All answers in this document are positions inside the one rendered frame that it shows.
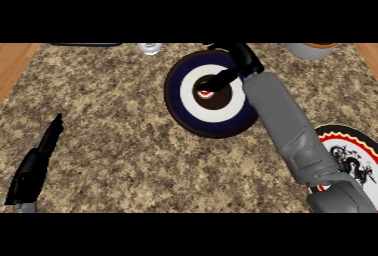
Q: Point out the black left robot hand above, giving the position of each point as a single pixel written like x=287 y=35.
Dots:
x=33 y=166

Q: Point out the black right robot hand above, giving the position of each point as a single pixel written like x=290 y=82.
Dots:
x=240 y=63

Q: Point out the red and white cupcake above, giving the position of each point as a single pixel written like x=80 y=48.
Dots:
x=206 y=93

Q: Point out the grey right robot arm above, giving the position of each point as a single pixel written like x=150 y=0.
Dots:
x=300 y=143

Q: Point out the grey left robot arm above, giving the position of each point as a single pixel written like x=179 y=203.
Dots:
x=27 y=208

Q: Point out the navy and white ringed plate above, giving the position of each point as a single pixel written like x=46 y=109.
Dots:
x=207 y=113

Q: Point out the white plate with dragon print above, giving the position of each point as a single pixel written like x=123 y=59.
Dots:
x=362 y=166

